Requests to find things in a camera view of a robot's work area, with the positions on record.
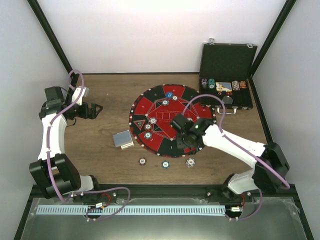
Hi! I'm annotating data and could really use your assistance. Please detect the blue white chip stack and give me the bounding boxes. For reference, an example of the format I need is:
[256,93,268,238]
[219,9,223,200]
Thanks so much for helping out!
[185,158,196,168]

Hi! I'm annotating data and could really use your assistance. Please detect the teal chip stack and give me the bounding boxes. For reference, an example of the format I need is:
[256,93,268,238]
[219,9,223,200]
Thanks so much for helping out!
[208,78,216,89]
[161,161,170,169]

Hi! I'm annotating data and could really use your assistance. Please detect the red brown chip stack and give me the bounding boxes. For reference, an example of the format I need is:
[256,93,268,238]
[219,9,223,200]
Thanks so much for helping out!
[138,157,147,166]

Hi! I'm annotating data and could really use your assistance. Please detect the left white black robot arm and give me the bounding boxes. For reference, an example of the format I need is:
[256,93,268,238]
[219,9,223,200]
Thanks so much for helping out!
[29,86,103,202]

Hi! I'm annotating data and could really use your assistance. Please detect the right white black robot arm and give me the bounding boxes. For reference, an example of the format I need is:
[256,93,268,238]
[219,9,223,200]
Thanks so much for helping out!
[170,114,290,202]

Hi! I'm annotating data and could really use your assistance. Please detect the round red black poker mat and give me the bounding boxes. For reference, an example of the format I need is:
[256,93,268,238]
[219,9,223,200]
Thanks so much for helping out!
[128,83,217,158]

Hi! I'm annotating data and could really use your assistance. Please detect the blue small blind button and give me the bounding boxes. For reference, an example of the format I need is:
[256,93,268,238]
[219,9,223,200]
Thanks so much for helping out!
[165,92,174,99]

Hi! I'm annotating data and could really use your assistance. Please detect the playing card deck with box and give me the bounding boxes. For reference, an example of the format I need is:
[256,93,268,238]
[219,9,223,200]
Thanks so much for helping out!
[112,130,134,150]

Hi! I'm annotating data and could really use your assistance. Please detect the triangular all in token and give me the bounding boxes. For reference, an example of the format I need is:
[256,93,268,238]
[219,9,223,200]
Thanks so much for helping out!
[133,119,146,131]

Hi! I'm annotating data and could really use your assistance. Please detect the teal chip stack in case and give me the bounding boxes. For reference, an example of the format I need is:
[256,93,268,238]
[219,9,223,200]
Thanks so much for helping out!
[208,78,216,89]

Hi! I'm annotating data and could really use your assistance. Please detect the purple chip stack in case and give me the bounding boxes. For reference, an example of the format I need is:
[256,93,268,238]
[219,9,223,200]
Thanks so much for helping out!
[201,78,208,89]

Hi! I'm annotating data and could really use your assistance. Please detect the red dice in case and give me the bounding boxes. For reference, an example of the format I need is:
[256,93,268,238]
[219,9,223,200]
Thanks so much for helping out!
[217,91,233,96]

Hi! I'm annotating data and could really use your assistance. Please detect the card deck in case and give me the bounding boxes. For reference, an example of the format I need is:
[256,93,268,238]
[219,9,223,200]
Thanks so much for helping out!
[216,82,232,92]

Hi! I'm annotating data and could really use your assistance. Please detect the white chip stack in case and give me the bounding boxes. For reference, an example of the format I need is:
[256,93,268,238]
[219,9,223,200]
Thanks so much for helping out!
[231,80,240,91]

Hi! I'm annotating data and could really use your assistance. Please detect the orange chip stack in case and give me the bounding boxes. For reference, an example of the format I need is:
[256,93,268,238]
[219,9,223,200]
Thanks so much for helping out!
[239,80,247,89]

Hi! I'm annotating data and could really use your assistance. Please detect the black poker chip case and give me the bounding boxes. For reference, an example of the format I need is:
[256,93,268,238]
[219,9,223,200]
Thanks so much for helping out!
[198,38,258,111]

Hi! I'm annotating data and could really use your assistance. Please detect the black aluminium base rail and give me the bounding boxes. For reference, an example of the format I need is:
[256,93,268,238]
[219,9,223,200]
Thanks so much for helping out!
[29,184,298,202]

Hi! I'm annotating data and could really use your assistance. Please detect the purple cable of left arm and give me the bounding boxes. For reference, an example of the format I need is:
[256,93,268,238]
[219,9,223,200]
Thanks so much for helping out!
[47,69,87,202]

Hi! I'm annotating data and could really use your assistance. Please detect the light blue slotted cable duct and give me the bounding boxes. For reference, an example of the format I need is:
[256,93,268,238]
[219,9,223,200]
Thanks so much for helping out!
[35,205,226,217]

